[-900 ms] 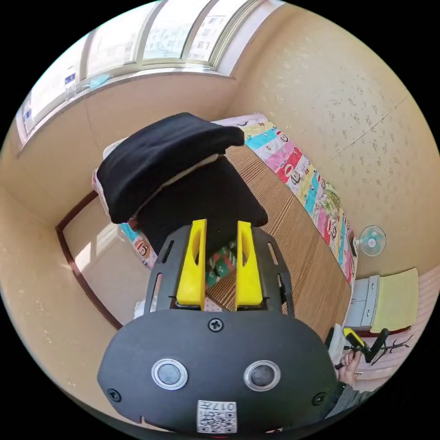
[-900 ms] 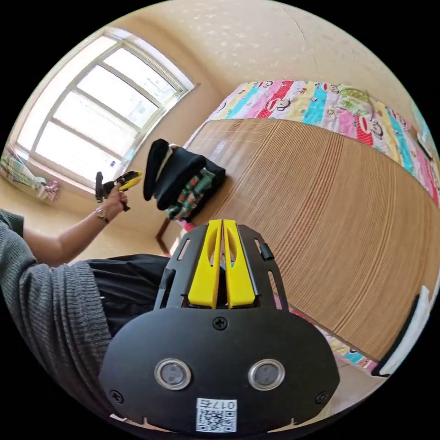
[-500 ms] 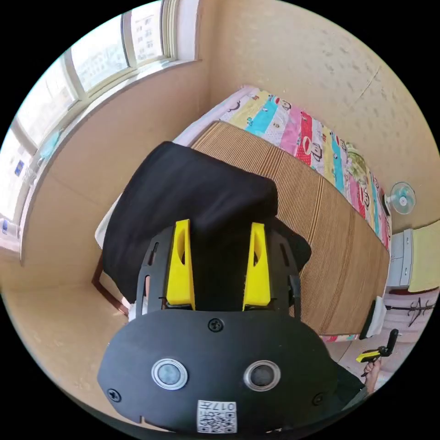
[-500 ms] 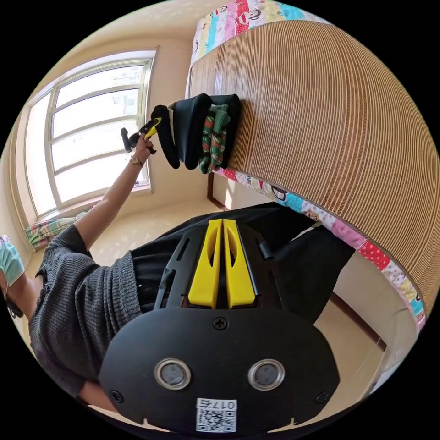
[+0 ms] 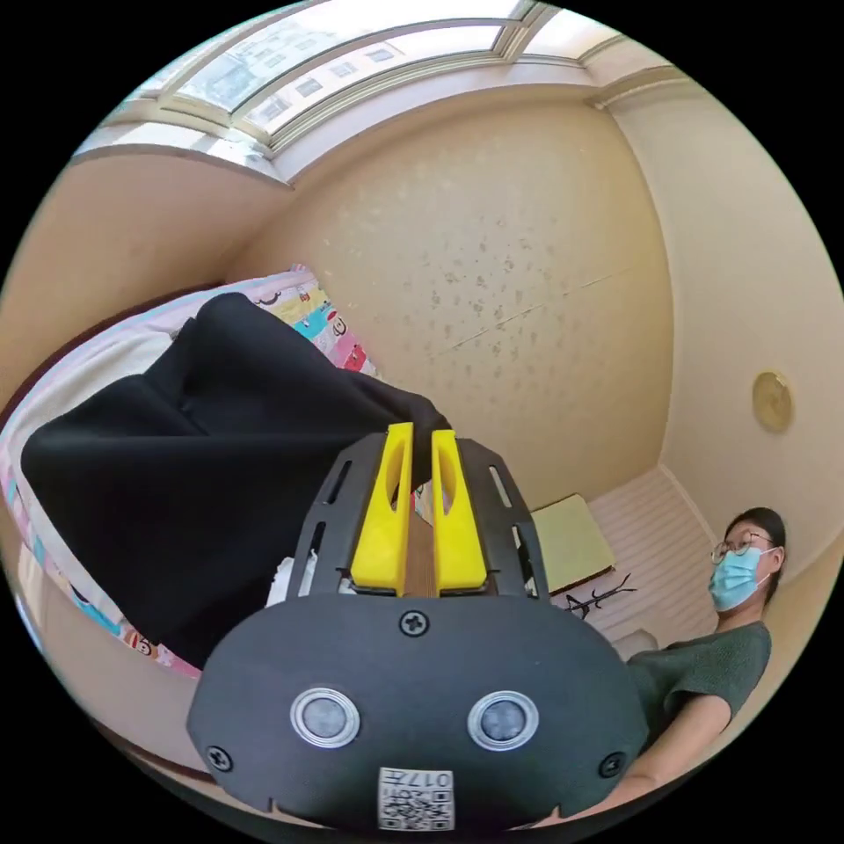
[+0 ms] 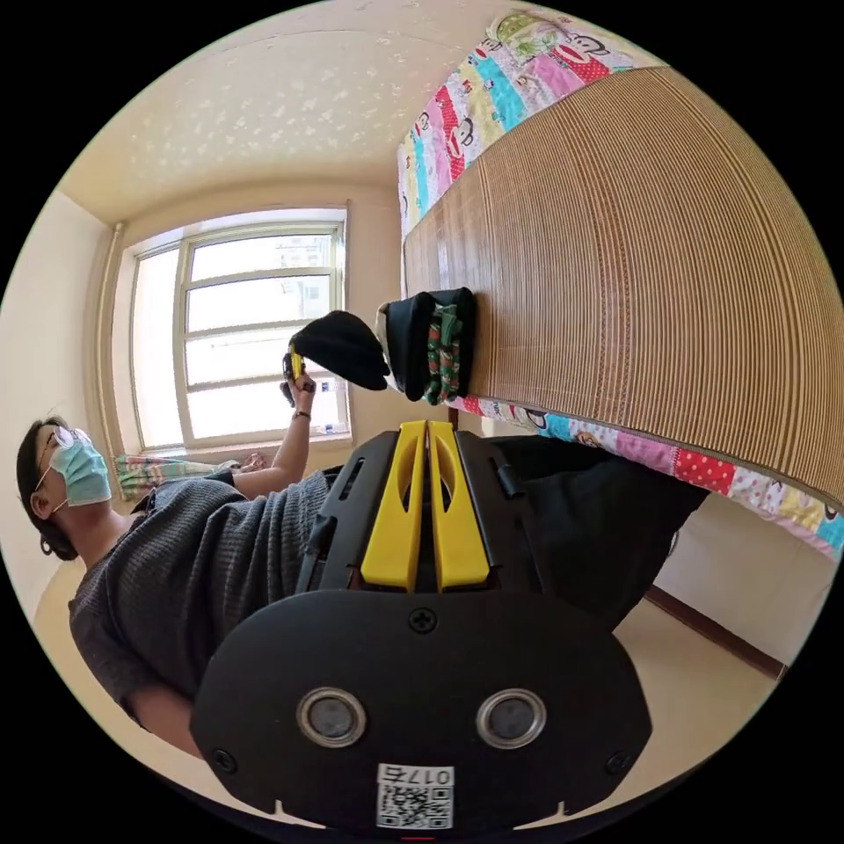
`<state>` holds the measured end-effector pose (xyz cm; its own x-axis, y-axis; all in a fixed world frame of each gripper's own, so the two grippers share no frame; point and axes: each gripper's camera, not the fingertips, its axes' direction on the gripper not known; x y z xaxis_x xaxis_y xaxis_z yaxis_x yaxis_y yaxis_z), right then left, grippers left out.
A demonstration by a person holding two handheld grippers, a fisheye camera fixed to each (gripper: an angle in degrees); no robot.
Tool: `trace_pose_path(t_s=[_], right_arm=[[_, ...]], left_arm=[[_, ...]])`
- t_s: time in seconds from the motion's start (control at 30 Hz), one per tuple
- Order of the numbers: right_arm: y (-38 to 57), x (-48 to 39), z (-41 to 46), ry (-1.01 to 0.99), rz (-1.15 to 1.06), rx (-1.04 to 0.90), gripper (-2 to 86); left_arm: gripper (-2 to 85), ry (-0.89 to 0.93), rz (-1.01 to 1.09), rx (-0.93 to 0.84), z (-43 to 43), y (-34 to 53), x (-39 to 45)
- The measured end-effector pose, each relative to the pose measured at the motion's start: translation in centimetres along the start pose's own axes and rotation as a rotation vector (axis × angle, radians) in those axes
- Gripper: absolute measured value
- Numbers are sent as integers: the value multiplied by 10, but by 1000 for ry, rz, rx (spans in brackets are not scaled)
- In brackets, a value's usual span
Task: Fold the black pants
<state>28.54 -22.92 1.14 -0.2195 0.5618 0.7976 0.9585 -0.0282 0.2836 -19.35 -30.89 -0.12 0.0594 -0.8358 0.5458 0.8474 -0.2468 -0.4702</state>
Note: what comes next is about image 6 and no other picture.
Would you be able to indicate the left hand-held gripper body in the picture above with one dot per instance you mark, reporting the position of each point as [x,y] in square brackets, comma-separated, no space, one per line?
[287,376]

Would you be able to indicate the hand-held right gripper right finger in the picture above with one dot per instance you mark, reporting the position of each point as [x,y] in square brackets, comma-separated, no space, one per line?
[461,534]

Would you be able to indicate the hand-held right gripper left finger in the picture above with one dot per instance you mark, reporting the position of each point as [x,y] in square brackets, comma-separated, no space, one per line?
[395,527]

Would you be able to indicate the black pants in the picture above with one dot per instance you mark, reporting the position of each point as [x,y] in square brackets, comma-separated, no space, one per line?
[346,349]

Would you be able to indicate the person's left forearm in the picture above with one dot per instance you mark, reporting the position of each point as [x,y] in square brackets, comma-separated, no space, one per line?
[283,455]

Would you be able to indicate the person's right forearm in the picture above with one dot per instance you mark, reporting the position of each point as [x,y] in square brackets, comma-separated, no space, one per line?
[171,725]

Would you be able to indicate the person's left hand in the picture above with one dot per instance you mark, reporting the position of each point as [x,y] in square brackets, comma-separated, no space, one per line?
[304,394]

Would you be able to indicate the window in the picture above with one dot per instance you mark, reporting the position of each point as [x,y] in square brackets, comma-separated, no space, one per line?
[264,330]

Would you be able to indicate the pile of clothes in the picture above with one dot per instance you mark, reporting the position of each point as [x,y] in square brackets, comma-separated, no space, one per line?
[428,349]

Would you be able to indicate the striped pastel cloth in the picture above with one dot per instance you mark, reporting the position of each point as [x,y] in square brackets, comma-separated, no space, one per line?
[155,473]

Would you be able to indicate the person's body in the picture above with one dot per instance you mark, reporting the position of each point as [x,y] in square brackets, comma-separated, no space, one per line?
[178,560]

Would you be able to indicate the bed with woven mat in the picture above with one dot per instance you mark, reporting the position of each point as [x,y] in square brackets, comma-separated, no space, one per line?
[626,264]

